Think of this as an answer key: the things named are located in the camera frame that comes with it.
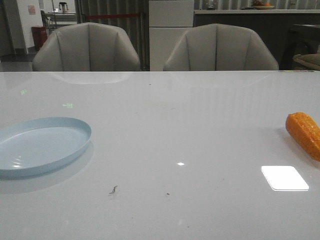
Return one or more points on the fruit bowl on counter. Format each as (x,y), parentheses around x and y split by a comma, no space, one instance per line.
(260,5)

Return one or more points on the red trash bin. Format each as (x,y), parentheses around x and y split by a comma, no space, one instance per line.
(39,35)

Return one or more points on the beige upholstered chair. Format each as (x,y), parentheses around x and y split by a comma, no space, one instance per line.
(87,47)
(220,47)

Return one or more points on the right beige upholstered chair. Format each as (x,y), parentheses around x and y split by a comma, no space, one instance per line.
(220,47)

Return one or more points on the background table with kettle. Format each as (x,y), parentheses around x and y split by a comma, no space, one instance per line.
(57,13)

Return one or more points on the beige cushion at right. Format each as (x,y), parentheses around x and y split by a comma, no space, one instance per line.
(307,61)

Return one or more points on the white cabinet column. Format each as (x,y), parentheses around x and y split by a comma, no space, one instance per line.
(168,20)

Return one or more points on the red barrier belt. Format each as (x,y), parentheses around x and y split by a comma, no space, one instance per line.
(111,16)

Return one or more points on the light blue round plate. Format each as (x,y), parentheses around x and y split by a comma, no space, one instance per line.
(42,145)

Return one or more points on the dark chair at right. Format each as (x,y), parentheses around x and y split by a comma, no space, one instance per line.
(299,37)

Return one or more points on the orange corn cob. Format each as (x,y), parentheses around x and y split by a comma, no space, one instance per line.
(305,132)

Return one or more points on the left beige upholstered chair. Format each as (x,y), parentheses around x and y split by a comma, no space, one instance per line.
(87,47)

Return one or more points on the dark counter with white top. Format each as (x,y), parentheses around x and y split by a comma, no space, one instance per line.
(271,25)

